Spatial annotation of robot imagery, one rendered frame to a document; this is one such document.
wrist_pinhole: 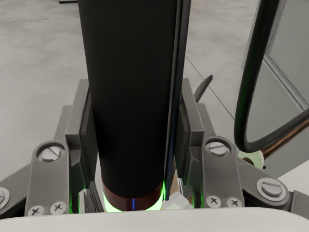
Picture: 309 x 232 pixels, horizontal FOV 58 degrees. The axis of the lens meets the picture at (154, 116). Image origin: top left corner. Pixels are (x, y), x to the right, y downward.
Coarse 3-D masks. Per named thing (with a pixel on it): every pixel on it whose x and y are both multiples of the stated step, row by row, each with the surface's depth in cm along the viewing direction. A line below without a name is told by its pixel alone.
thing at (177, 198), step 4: (176, 192) 23; (172, 196) 23; (176, 196) 23; (180, 196) 23; (164, 200) 23; (168, 200) 23; (172, 200) 23; (176, 200) 23; (180, 200) 23; (184, 200) 23; (164, 204) 22; (168, 204) 22; (172, 204) 22; (176, 204) 22; (180, 204) 22; (184, 204) 22; (188, 204) 22; (164, 208) 22; (184, 208) 22; (188, 208) 22; (192, 208) 22
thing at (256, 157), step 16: (272, 0) 14; (272, 16) 15; (256, 32) 16; (256, 48) 16; (256, 64) 17; (256, 80) 18; (240, 96) 19; (240, 112) 19; (304, 112) 31; (240, 128) 20; (288, 128) 28; (240, 144) 22; (256, 144) 25; (256, 160) 26
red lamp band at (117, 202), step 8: (160, 184) 14; (104, 192) 15; (152, 192) 14; (160, 192) 15; (112, 200) 14; (120, 200) 14; (128, 200) 14; (136, 200) 14; (144, 200) 14; (152, 200) 14; (120, 208) 14; (128, 208) 14; (136, 208) 14; (144, 208) 14
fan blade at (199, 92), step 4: (208, 76) 49; (212, 76) 46; (204, 80) 50; (208, 80) 47; (200, 84) 52; (204, 84) 48; (208, 84) 46; (200, 88) 49; (204, 88) 46; (196, 92) 53; (200, 92) 47; (196, 96) 49; (200, 96) 46; (196, 100) 47; (172, 172) 55; (172, 176) 56; (172, 180) 57
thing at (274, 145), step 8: (296, 128) 30; (304, 128) 31; (288, 136) 29; (272, 144) 28; (280, 144) 28; (264, 152) 27; (272, 152) 28; (248, 160) 26; (264, 160) 27; (192, 200) 23
